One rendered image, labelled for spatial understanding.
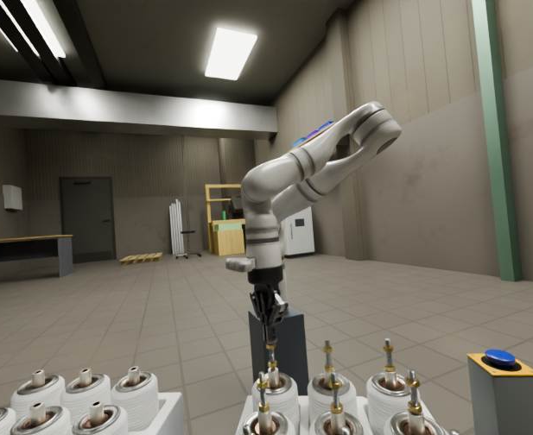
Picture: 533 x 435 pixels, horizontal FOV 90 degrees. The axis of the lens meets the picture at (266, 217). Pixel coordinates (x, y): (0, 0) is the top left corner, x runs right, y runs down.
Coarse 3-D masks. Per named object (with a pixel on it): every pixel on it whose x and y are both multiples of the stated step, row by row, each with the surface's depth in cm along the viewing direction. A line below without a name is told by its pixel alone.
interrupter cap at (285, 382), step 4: (264, 376) 58; (268, 376) 58; (280, 376) 58; (284, 376) 58; (288, 376) 57; (268, 380) 57; (280, 380) 57; (284, 380) 57; (288, 380) 56; (256, 384) 56; (268, 384) 56; (280, 384) 56; (284, 384) 55; (288, 384) 55; (268, 388) 54; (272, 388) 54; (276, 388) 54; (280, 388) 54; (284, 388) 54; (288, 388) 53; (268, 392) 53; (272, 392) 53; (276, 392) 52; (280, 392) 52; (284, 392) 53
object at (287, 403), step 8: (256, 392) 54; (288, 392) 53; (296, 392) 55; (256, 400) 53; (272, 400) 51; (280, 400) 51; (288, 400) 52; (296, 400) 54; (256, 408) 53; (272, 408) 51; (280, 408) 51; (288, 408) 52; (296, 408) 54; (288, 416) 52; (296, 416) 53; (296, 424) 53; (296, 432) 53
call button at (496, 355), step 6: (486, 354) 47; (492, 354) 46; (498, 354) 46; (504, 354) 46; (510, 354) 46; (492, 360) 46; (498, 360) 45; (504, 360) 44; (510, 360) 44; (498, 366) 45; (504, 366) 45; (510, 366) 45
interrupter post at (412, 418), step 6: (408, 408) 42; (408, 414) 41; (414, 414) 40; (420, 414) 40; (414, 420) 40; (420, 420) 40; (414, 426) 40; (420, 426) 40; (414, 432) 40; (420, 432) 40
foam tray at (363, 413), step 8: (248, 400) 62; (304, 400) 60; (360, 400) 59; (248, 408) 59; (304, 408) 58; (360, 408) 57; (424, 408) 55; (248, 416) 57; (304, 416) 56; (360, 416) 54; (368, 416) 58; (240, 424) 55; (304, 424) 53; (368, 424) 52; (304, 432) 51
